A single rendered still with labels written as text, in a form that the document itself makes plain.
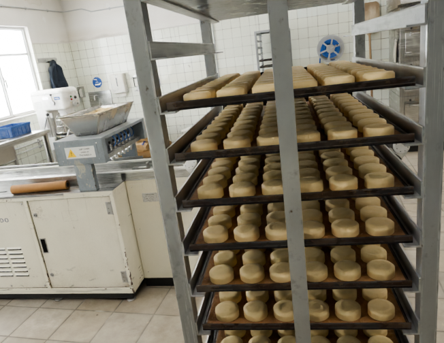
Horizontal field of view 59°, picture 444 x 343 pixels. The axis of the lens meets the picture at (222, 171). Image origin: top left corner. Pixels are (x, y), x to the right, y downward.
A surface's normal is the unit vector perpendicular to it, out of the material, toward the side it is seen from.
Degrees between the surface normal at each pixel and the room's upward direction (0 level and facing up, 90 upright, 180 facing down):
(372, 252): 0
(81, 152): 90
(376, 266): 0
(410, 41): 90
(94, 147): 90
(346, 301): 0
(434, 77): 90
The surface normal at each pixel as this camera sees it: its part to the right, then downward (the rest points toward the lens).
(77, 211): -0.18, 0.29
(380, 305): -0.12, -0.95
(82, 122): -0.12, 0.61
